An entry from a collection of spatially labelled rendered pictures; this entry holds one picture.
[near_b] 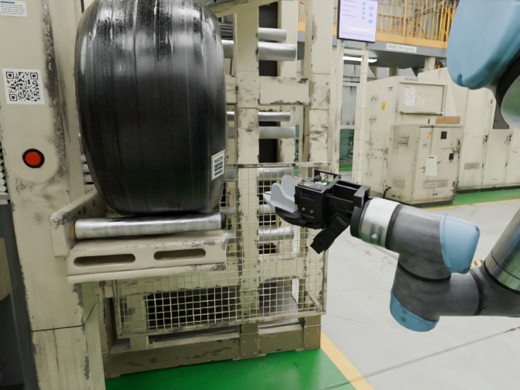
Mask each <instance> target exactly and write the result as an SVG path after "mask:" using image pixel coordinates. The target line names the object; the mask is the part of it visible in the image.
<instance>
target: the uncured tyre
mask: <svg viewBox="0 0 520 390"><path fill-rule="evenodd" d="M74 84H75V96H76V105H77V117H78V123H79V129H80V137H81V141H82V145H83V149H84V154H85V158H86V161H87V166H88V169H89V172H90V175H91V178H92V180H93V183H94V185H95V188H96V190H97V192H98V194H99V195H100V197H101V199H102V200H103V201H104V202H105V203H106V204H107V205H108V206H110V207H111V208H112V209H114V210H115V211H116V212H118V213H119V214H120V215H121V216H123V217H138V216H154V215H171V214H201V213H209V212H210V211H211V210H212V209H213V208H214V207H215V206H216V205H217V204H218V203H219V202H220V201H221V199H222V195H223V189H224V178H225V171H226V161H227V138H228V116H227V88H226V74H225V64H224V51H223V45H222V39H221V30H220V25H219V21H218V18H217V16H216V15H215V14H214V13H213V12H212V11H211V10H210V9H209V7H208V6H207V5H206V4H205V3H204V2H203V1H202V0H93V2H92V3H91V4H90V5H89V6H88V7H87V8H86V9H85V10H84V12H83V14H82V16H81V17H80V21H79V24H78V28H77V36H76V42H75V52H74ZM223 150H225V158H224V174H222V175H220V176H219V177H217V178H216V179H214V180H211V156H214V155H216V154H218V153H219V152H221V151H223Z"/></svg>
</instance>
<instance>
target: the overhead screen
mask: <svg viewBox="0 0 520 390"><path fill-rule="evenodd" d="M377 17H378V0H338V3H337V39H342V40H349V41H355V42H363V43H375V41H376V29H377Z"/></svg>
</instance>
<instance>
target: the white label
mask: <svg viewBox="0 0 520 390"><path fill-rule="evenodd" d="M224 158H225V150H223V151H221V152H219V153H218V154H216V155H214V156H211V180H214V179H216V178H217V177H219V176H220V175H222V174H224Z"/></svg>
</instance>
